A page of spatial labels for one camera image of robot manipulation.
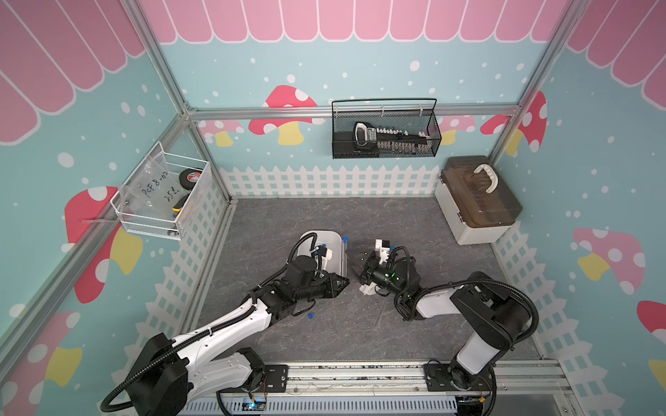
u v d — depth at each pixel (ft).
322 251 2.38
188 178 2.62
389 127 3.02
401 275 2.15
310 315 2.85
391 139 2.88
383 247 2.64
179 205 2.14
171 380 1.28
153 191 2.20
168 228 2.15
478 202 3.37
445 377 2.42
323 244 3.38
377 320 2.79
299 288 1.98
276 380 2.42
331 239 3.31
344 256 2.60
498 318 1.53
